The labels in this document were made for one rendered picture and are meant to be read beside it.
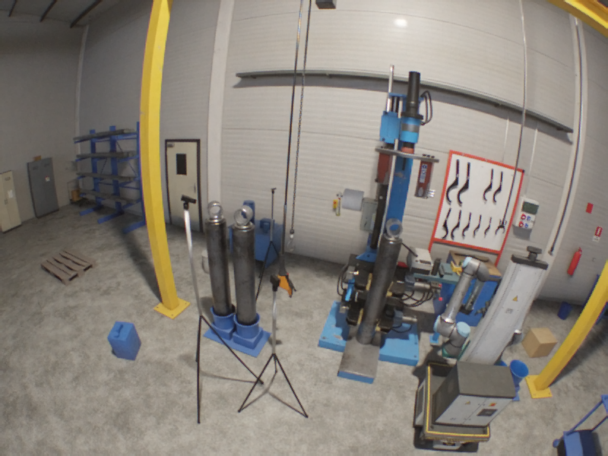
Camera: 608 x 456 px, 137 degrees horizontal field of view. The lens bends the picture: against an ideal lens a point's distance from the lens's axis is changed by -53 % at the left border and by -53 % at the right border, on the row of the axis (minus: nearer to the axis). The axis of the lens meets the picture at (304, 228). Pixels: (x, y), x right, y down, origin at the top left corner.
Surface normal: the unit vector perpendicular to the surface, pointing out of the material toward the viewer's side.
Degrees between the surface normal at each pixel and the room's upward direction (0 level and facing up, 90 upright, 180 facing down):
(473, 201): 90
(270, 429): 0
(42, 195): 90
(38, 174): 90
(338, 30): 90
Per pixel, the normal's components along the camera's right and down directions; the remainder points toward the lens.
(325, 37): -0.31, 0.33
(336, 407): 0.07, -0.93
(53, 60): 0.95, 0.19
